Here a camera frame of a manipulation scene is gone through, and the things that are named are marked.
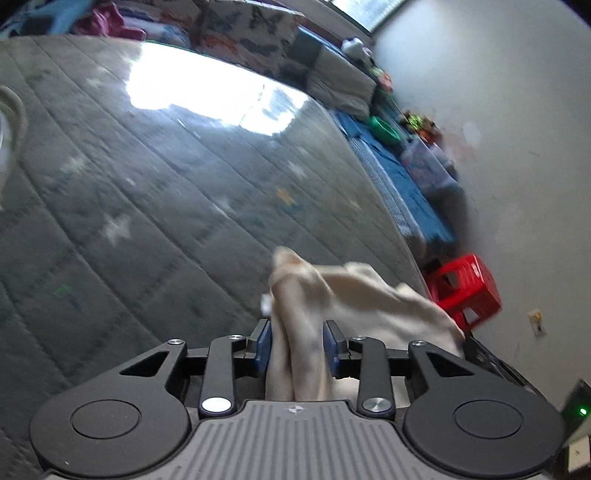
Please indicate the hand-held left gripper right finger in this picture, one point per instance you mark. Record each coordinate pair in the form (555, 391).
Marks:
(331, 351)

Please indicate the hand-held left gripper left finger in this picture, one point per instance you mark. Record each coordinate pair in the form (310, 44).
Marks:
(264, 347)

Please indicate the cream cloth garment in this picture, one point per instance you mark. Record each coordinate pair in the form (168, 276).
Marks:
(360, 300)

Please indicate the red plastic stool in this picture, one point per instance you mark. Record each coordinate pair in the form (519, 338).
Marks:
(466, 286)

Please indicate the clear plastic box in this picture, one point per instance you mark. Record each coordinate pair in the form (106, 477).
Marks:
(429, 164)

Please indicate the green bowl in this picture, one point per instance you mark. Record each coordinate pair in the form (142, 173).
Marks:
(385, 130)

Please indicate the green toy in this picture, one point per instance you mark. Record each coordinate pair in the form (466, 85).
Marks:
(415, 121)

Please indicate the grey cushion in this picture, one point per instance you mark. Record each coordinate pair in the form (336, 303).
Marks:
(341, 83)

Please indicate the orange toy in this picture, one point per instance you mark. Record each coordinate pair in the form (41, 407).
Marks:
(385, 81)

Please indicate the panda plush toy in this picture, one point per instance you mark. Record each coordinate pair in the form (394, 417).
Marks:
(356, 48)

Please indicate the large butterfly print pillow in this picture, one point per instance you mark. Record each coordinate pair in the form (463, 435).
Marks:
(270, 32)

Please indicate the small butterfly print pillow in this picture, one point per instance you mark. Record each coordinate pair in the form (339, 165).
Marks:
(171, 33)

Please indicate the white cloth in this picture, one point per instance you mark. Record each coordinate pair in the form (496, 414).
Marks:
(9, 138)

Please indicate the long butterfly print pillow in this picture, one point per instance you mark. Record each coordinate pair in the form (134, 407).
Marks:
(217, 21)

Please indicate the window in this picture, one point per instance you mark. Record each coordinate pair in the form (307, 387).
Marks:
(364, 11)

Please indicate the purple garment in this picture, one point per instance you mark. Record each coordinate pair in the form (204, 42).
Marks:
(108, 23)

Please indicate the wall socket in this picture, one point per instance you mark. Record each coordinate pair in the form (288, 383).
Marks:
(536, 323)

